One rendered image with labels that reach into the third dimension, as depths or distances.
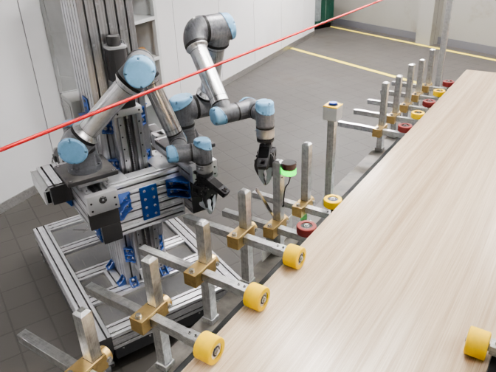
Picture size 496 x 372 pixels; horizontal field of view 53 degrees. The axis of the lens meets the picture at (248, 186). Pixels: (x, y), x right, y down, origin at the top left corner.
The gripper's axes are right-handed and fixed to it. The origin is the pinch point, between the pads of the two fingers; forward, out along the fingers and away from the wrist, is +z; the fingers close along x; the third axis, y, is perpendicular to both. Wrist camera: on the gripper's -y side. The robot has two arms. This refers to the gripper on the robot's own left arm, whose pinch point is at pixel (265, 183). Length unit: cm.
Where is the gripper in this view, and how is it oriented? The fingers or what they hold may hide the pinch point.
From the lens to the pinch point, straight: 212.4
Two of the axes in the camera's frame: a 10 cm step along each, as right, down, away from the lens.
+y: 2.3, -4.6, 8.6
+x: -9.7, -0.7, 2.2
